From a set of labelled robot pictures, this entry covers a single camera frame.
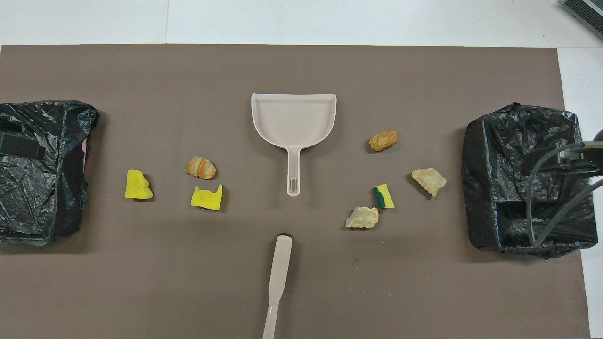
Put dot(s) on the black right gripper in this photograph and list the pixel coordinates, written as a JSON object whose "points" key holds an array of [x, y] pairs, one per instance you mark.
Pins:
{"points": [[579, 162]]}

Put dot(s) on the orange striped croissant piece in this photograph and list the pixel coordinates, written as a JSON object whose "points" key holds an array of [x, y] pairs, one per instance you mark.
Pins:
{"points": [[201, 168]]}

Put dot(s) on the green and yellow sponge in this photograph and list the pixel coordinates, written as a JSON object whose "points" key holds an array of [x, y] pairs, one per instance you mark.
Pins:
{"points": [[385, 195]]}

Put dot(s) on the notched yellow sponge piece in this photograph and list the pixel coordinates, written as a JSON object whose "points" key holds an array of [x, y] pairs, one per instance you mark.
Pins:
{"points": [[205, 200]]}

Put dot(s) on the brown bread roll piece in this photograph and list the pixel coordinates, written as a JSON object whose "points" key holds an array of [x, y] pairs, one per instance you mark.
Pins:
{"points": [[384, 140]]}

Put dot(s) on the black bag lined trash bin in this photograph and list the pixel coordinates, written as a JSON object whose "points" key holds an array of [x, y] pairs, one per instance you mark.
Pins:
{"points": [[37, 197], [494, 165]]}

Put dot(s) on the pale yellowish sponge chunk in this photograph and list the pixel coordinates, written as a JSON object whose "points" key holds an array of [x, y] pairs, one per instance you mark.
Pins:
{"points": [[428, 180]]}

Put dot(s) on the dark ribbed vent panel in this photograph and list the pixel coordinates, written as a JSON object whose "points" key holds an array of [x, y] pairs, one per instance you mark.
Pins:
{"points": [[589, 12]]}

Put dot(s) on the pale whitish sponge chunk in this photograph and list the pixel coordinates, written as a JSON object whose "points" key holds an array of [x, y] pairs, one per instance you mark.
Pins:
{"points": [[362, 218]]}

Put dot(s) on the beige plastic dustpan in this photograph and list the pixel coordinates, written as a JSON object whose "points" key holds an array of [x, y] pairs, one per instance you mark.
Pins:
{"points": [[292, 117]]}

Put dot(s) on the beige hand brush black bristles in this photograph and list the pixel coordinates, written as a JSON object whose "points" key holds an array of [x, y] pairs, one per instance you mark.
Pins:
{"points": [[280, 263]]}

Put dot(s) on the brown table mat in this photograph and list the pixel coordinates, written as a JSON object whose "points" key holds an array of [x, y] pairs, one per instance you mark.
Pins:
{"points": [[188, 94]]}

